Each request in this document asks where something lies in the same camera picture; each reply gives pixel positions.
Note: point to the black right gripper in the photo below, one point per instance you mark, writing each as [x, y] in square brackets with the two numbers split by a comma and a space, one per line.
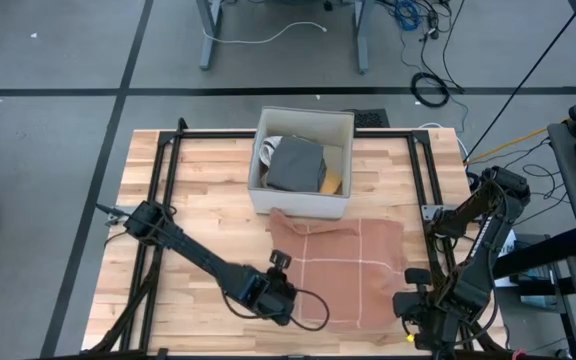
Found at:
[428, 315]

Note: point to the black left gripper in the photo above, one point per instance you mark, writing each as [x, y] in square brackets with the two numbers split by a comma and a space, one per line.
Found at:
[278, 297]

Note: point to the beige fabric storage box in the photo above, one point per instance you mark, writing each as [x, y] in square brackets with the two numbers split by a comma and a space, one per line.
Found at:
[298, 205]

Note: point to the salmon pink towel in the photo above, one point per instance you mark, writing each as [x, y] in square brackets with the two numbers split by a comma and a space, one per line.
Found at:
[348, 270]

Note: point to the yellow towel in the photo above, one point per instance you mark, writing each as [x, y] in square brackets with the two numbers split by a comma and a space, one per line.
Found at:
[332, 182]

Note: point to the grey waffle towel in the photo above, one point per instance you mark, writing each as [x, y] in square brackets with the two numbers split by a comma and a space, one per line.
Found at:
[298, 165]

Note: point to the white plaid towel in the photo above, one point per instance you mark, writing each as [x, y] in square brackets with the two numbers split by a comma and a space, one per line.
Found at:
[268, 150]

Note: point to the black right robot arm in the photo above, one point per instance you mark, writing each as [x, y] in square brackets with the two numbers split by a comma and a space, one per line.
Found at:
[488, 235]

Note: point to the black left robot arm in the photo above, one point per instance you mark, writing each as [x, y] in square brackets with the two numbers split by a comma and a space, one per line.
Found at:
[198, 255]

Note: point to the grey metal mounting plate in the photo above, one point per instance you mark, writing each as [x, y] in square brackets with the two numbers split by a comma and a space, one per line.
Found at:
[430, 211]
[115, 216]

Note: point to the white printed paper sheet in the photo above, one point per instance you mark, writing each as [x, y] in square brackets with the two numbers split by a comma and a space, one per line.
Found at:
[510, 247]

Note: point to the black metal beam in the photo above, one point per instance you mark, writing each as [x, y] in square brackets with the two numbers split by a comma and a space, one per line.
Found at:
[543, 255]

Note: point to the black floor grille mat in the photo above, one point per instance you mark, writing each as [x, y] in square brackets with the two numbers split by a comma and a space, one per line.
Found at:
[373, 118]

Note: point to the grey desk leg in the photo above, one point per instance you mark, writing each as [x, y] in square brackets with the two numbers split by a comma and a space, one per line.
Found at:
[363, 35]
[209, 35]

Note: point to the black metal table frame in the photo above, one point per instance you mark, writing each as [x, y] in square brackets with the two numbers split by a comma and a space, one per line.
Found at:
[168, 160]

